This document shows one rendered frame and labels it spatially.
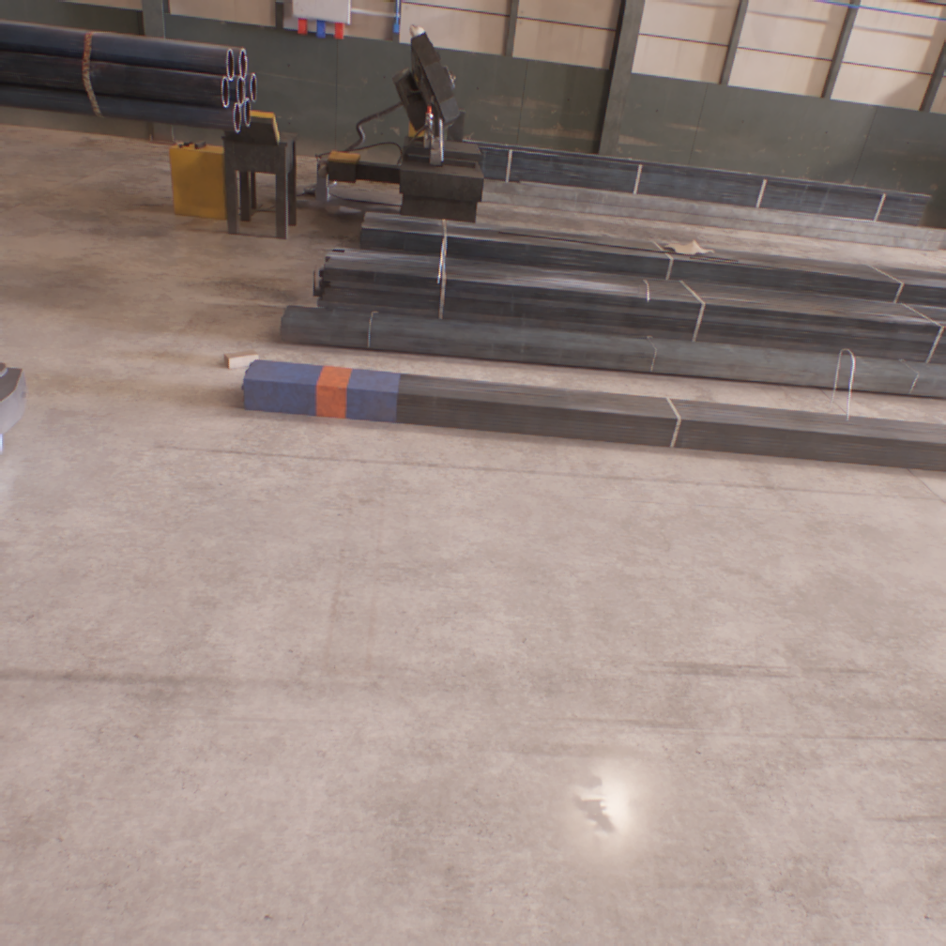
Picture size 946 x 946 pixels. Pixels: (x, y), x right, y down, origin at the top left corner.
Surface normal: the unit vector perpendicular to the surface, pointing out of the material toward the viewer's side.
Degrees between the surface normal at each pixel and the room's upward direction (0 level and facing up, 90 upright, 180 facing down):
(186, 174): 90
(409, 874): 0
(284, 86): 90
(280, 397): 90
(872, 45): 90
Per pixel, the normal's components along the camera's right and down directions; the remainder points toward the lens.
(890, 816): 0.11, -0.86
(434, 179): 0.06, 0.51
